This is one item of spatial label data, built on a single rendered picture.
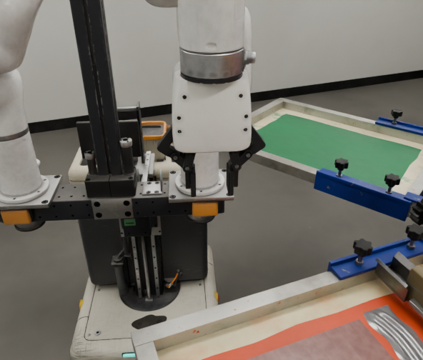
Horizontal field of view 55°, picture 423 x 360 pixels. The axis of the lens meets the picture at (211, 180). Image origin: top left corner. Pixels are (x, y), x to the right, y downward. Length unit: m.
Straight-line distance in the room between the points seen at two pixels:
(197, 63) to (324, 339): 0.66
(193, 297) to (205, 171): 1.03
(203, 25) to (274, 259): 2.16
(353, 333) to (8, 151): 0.85
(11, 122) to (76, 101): 3.34
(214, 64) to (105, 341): 1.48
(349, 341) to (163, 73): 3.75
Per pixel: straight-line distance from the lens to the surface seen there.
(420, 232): 1.12
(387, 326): 1.00
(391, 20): 5.74
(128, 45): 4.24
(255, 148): 0.55
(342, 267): 1.04
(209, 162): 0.96
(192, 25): 0.46
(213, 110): 0.50
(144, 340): 0.88
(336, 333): 0.96
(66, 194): 1.08
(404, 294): 1.03
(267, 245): 2.63
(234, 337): 0.92
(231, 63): 0.47
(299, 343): 0.92
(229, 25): 0.46
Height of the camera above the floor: 1.68
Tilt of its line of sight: 31 degrees down
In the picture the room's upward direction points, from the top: straight up
